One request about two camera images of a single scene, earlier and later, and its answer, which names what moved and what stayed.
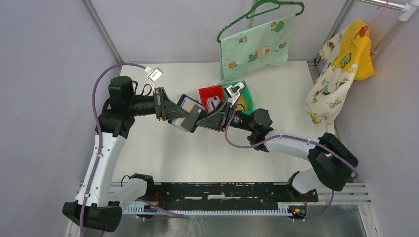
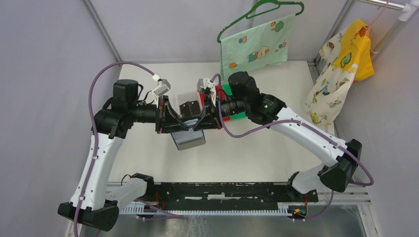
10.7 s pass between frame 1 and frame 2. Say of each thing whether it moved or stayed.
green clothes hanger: stayed
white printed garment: stayed
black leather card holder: moved
